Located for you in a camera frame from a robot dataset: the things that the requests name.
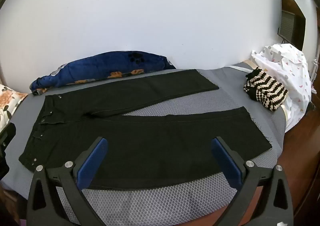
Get black pants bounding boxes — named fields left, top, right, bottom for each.
left=19, top=68, right=273, bottom=190

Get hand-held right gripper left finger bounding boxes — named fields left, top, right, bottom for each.
left=26, top=137, right=108, bottom=226

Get floral white pillow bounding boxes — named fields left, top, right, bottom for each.
left=0, top=84, right=28, bottom=131

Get grey mesh mattress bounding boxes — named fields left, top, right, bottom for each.
left=0, top=62, right=288, bottom=225

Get white patterned cloth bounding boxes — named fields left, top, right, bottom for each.
left=251, top=43, right=313, bottom=133

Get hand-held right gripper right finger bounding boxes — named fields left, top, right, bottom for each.
left=211, top=137, right=294, bottom=226

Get black and cream striped knit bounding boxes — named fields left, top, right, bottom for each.
left=244, top=68, right=289, bottom=112

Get blue printed blanket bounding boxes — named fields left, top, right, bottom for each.
left=29, top=51, right=177, bottom=96

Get wall television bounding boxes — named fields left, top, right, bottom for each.
left=277, top=0, right=307, bottom=50

